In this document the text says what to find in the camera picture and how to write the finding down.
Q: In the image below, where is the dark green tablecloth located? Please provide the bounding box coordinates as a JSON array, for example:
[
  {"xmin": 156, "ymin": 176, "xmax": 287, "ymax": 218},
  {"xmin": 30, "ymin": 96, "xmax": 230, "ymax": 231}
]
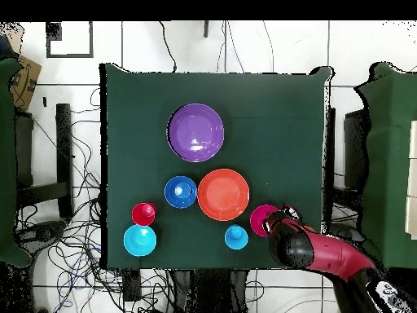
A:
[{"xmin": 99, "ymin": 62, "xmax": 333, "ymax": 271}]

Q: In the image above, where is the black metal stand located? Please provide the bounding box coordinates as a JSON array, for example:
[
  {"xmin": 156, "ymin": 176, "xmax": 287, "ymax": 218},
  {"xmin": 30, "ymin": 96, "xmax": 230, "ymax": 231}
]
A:
[
  {"xmin": 14, "ymin": 103, "xmax": 74, "ymax": 218},
  {"xmin": 323, "ymin": 107, "xmax": 371, "ymax": 213}
]

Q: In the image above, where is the green cloth side table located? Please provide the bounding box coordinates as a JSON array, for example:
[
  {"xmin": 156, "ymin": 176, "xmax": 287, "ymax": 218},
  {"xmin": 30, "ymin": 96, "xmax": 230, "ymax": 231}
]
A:
[
  {"xmin": 0, "ymin": 57, "xmax": 33, "ymax": 268},
  {"xmin": 353, "ymin": 61, "xmax": 417, "ymax": 270}
]

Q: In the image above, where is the purple bowl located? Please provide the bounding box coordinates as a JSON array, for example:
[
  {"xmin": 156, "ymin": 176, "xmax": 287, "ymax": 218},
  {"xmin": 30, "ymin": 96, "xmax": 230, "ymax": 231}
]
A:
[{"xmin": 166, "ymin": 103, "xmax": 226, "ymax": 163}]

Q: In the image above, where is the black square frame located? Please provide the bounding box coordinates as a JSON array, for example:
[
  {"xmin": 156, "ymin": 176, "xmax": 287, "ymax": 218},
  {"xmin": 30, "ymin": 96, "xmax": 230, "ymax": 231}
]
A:
[{"xmin": 46, "ymin": 21, "xmax": 94, "ymax": 59}]

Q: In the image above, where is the dark blue bowl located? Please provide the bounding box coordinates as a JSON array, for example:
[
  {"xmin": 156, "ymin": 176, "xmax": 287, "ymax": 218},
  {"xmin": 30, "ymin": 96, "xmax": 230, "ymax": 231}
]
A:
[{"xmin": 163, "ymin": 175, "xmax": 199, "ymax": 209}]

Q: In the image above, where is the grey machine base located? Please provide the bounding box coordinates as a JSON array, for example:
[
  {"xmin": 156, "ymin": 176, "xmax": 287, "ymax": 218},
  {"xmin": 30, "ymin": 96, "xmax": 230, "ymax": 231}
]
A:
[
  {"xmin": 15, "ymin": 220, "xmax": 68, "ymax": 252},
  {"xmin": 327, "ymin": 223, "xmax": 366, "ymax": 244}
]

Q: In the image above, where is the black cable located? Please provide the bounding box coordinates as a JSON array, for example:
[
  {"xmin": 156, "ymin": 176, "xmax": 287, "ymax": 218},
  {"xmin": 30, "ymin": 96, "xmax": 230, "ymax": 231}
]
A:
[{"xmin": 158, "ymin": 21, "xmax": 178, "ymax": 73}]

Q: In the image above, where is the black box on floor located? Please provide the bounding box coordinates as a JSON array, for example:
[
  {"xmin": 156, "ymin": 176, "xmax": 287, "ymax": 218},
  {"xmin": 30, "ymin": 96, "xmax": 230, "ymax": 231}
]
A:
[{"xmin": 122, "ymin": 268, "xmax": 142, "ymax": 302}]

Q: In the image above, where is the wide orange bowl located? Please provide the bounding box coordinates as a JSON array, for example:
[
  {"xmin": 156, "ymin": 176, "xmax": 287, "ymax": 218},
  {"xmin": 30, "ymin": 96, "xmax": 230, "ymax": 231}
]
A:
[{"xmin": 196, "ymin": 168, "xmax": 251, "ymax": 222}]

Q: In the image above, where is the red cup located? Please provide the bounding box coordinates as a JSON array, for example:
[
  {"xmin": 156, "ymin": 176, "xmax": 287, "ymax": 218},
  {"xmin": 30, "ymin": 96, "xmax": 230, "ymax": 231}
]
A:
[{"xmin": 130, "ymin": 202, "xmax": 157, "ymax": 227}]

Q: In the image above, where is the tangle of black cables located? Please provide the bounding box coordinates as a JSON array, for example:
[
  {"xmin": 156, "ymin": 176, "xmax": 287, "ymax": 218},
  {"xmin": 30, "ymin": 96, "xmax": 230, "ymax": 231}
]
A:
[{"xmin": 14, "ymin": 87, "xmax": 183, "ymax": 313}]

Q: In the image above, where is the light blue cup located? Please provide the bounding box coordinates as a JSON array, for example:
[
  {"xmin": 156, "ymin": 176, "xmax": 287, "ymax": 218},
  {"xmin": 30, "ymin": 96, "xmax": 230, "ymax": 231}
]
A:
[{"xmin": 223, "ymin": 223, "xmax": 249, "ymax": 251}]

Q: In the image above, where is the magenta bowl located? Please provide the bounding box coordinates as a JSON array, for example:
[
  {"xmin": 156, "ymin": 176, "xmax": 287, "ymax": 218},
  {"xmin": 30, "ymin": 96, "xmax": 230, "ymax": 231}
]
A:
[{"xmin": 249, "ymin": 204, "xmax": 280, "ymax": 238}]

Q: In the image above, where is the light blue bowl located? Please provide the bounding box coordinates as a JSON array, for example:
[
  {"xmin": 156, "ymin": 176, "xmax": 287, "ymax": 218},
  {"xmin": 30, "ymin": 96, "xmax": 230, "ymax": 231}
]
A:
[{"xmin": 122, "ymin": 224, "xmax": 158, "ymax": 258}]

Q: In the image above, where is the cardboard box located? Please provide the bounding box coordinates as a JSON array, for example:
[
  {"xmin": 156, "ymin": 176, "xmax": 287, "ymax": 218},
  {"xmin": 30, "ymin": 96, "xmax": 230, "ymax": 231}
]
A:
[{"xmin": 9, "ymin": 55, "xmax": 42, "ymax": 112}]

